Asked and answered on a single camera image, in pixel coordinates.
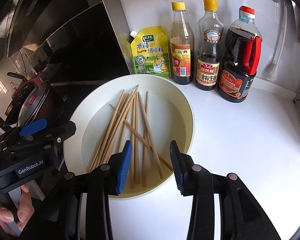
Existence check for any large soy sauce jug red handle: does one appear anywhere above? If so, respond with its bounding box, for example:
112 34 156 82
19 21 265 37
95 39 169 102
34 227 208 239
217 5 262 103

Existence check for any hanging white bottle brush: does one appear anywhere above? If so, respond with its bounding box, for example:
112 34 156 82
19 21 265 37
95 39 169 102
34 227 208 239
262 0 288 81

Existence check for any soy sauce bottle yellow cap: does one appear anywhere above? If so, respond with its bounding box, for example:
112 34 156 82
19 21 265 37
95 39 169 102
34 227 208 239
196 0 224 91

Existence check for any person's left hand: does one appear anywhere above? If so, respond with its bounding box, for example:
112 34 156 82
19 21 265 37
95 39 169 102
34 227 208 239
0 182 35 237

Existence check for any vinegar bottle yellow cap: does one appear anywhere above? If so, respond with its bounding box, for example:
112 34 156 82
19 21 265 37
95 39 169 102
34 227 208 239
169 2 194 85

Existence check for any round cream tray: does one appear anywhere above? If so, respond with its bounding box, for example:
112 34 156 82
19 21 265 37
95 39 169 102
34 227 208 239
64 75 194 198

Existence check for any dark pot with glass lid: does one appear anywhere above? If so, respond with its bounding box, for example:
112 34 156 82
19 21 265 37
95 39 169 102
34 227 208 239
4 72 64 127

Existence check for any yellow chicken seasoning pouch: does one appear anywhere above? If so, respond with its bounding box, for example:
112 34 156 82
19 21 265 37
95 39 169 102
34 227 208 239
130 26 171 78

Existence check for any black gas stove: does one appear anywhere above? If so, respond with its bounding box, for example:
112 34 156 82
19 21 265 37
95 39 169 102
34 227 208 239
47 74 111 136

